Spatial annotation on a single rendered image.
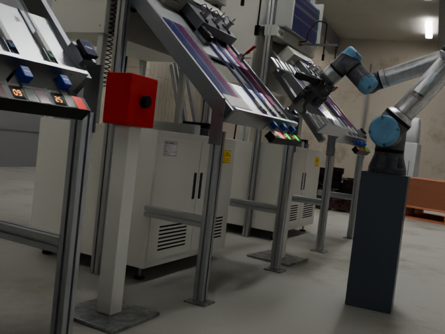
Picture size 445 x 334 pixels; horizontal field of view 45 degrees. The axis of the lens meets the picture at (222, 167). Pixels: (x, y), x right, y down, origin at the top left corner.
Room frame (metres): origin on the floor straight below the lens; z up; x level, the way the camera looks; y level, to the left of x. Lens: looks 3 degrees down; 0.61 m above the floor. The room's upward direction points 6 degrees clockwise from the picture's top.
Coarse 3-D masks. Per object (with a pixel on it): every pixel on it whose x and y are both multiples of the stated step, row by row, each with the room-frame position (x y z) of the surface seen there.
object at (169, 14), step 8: (152, 0) 2.27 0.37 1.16; (160, 8) 2.27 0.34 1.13; (168, 8) 2.37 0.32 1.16; (168, 16) 2.28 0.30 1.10; (176, 16) 2.38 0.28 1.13; (184, 24) 2.38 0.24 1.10; (192, 32) 2.38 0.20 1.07; (200, 40) 2.38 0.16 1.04; (208, 48) 2.39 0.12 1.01; (216, 48) 2.50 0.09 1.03; (224, 48) 2.63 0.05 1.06; (216, 56) 2.39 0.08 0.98; (224, 56) 2.51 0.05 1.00; (232, 56) 2.63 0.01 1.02
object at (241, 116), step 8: (240, 112) 2.01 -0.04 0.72; (248, 112) 2.06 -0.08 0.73; (256, 112) 2.14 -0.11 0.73; (232, 120) 2.03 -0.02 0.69; (240, 120) 2.08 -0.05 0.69; (248, 120) 2.13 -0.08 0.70; (256, 120) 2.18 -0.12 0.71; (264, 120) 2.23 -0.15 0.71; (272, 120) 2.29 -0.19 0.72; (280, 120) 2.36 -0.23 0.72; (288, 120) 2.45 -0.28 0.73; (264, 128) 2.31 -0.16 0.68
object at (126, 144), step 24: (120, 72) 1.65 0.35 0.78; (120, 96) 1.64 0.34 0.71; (144, 96) 1.67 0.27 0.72; (120, 120) 1.63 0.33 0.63; (144, 120) 1.70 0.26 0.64; (120, 144) 1.68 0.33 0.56; (120, 168) 1.67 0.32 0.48; (120, 192) 1.67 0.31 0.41; (120, 216) 1.67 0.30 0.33; (120, 240) 1.68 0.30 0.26; (120, 264) 1.69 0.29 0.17; (120, 288) 1.70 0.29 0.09; (96, 312) 1.68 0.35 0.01; (120, 312) 1.71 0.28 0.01; (144, 312) 1.74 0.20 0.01
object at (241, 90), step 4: (232, 84) 2.26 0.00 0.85; (236, 88) 2.26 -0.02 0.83; (240, 88) 2.31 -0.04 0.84; (240, 92) 2.27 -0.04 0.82; (244, 92) 2.31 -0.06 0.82; (252, 92) 2.42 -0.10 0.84; (244, 96) 2.27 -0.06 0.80; (248, 96) 2.32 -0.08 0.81; (256, 96) 2.42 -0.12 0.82; (264, 96) 2.54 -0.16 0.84; (244, 100) 2.22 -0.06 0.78; (248, 100) 2.27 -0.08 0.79; (252, 100) 2.32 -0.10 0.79; (260, 100) 2.43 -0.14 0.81; (268, 100) 2.53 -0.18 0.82; (272, 100) 2.60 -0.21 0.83; (248, 104) 2.22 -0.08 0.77; (252, 104) 2.27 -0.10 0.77; (256, 104) 2.31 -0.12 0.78; (264, 104) 2.42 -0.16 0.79; (268, 104) 2.48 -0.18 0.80; (276, 104) 2.61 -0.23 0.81; (252, 108) 2.23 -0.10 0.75; (256, 108) 2.27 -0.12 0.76; (260, 108) 2.30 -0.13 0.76; (264, 108) 2.38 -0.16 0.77; (272, 108) 2.49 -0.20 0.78; (260, 112) 2.28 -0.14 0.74; (264, 112) 2.29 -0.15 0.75; (268, 112) 2.38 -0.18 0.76; (272, 112) 2.40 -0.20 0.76; (276, 112) 2.49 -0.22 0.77; (276, 116) 2.41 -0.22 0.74; (280, 116) 2.49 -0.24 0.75
